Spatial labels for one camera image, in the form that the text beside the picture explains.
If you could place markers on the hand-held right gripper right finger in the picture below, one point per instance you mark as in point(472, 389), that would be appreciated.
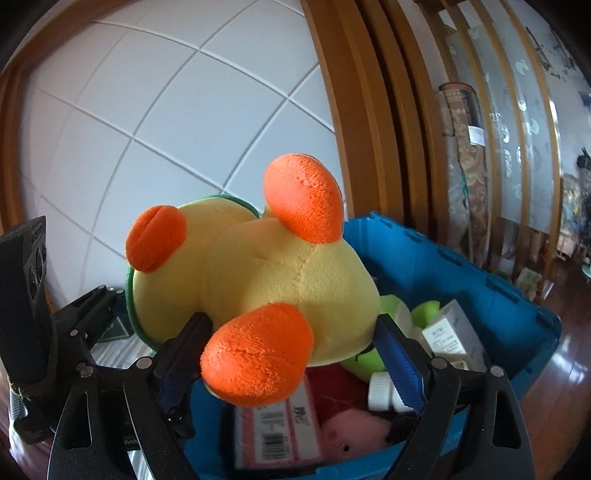
point(402, 364)

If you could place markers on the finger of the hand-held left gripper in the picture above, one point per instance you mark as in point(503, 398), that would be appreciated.
point(87, 302)
point(90, 332)

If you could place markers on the white cardboard box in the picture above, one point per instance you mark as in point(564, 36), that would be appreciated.
point(455, 332)

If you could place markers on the yellow plush toy orange feet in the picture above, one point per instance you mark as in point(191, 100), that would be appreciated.
point(277, 277)

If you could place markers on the blue plastic storage bin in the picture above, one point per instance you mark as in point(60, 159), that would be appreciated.
point(461, 286)

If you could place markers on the green plush toy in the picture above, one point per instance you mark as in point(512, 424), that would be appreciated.
point(397, 318)

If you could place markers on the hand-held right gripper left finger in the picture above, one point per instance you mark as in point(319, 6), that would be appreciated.
point(178, 369)

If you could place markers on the wooden frosted glass partition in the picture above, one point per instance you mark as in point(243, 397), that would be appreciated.
point(508, 115)

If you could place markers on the wooden wall frame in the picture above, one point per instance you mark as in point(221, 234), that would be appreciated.
point(369, 115)

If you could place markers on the dark green box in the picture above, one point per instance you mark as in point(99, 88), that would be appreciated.
point(115, 328)

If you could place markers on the pink plush pig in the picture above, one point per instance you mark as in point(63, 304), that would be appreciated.
point(355, 434)

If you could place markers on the pink box with barcode label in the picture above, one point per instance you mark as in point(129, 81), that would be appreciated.
point(277, 434)

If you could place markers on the white bottle cap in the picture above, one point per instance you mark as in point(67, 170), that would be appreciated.
point(385, 392)

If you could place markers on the rolled patterned carpet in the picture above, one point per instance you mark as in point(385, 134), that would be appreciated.
point(464, 161)

